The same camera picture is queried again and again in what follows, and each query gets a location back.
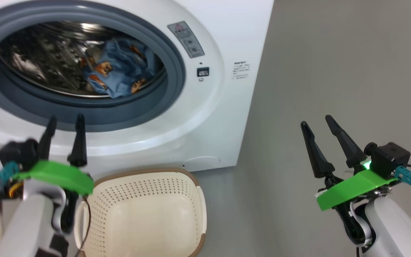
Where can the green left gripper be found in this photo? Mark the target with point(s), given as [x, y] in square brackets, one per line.
[55, 175]

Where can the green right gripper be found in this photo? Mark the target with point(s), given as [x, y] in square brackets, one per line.
[355, 189]

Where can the blue bear print garment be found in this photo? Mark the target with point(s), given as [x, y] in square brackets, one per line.
[120, 80]

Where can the blue garment with cream collar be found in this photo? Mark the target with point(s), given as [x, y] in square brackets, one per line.
[127, 53]

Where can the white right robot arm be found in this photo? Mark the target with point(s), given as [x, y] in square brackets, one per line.
[398, 228]

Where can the grey rubber door gasket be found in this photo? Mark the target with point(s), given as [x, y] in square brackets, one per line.
[84, 115]

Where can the washing machine drum opening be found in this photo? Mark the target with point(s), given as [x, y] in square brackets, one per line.
[48, 53]

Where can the white front-load washing machine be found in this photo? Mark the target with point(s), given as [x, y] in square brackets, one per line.
[209, 135]

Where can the cream perforated laundry basket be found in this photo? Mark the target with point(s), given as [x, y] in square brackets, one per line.
[148, 214]

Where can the round filter cover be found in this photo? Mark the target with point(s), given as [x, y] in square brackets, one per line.
[202, 163]

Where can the grey warning sticker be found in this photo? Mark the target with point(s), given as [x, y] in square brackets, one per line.
[186, 39]

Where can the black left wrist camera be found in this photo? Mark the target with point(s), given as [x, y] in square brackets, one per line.
[18, 153]

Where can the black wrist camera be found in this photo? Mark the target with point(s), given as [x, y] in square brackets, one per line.
[391, 160]
[18, 153]

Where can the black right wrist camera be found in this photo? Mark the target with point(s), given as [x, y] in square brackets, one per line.
[391, 160]

